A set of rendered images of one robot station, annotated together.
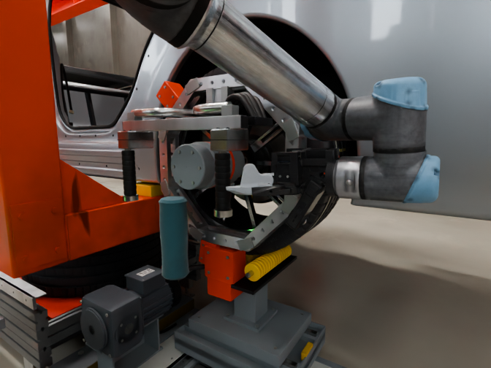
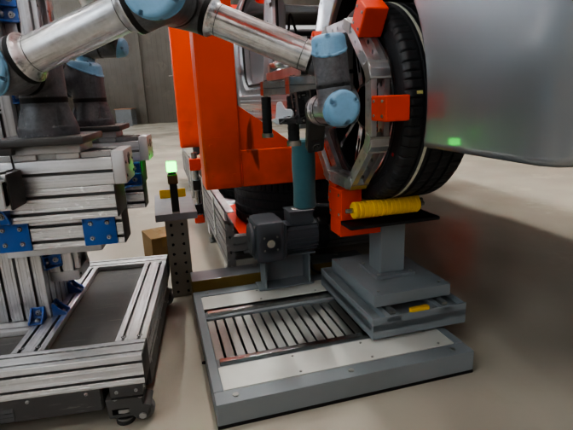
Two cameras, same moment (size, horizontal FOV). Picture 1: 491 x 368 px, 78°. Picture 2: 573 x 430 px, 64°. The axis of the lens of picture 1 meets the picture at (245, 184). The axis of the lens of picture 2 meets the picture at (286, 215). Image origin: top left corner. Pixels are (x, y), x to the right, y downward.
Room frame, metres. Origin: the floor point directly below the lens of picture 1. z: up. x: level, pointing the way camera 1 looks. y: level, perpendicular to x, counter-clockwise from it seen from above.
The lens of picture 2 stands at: (-0.35, -0.85, 0.89)
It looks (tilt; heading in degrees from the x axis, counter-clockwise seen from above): 15 degrees down; 42
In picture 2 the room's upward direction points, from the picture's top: 2 degrees counter-clockwise
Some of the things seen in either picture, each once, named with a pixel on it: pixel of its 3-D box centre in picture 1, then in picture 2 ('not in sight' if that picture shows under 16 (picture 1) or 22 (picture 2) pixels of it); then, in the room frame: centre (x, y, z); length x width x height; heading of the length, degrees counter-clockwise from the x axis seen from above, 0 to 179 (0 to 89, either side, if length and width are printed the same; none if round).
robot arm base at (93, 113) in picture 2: not in sight; (91, 112); (0.46, 0.84, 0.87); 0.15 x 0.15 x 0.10
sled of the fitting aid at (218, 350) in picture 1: (250, 336); (385, 292); (1.13, -0.02, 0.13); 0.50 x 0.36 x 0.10; 57
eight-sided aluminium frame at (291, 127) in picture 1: (223, 163); (344, 107); (0.98, 0.07, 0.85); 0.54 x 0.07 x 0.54; 57
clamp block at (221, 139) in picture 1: (229, 139); (301, 84); (0.72, 0.04, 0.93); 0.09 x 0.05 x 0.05; 147
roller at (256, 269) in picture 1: (269, 259); (385, 206); (1.00, -0.09, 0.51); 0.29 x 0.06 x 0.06; 147
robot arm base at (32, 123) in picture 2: not in sight; (47, 116); (0.15, 0.46, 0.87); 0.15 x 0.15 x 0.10
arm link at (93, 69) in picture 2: not in sight; (84, 79); (0.46, 0.85, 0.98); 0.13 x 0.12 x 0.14; 127
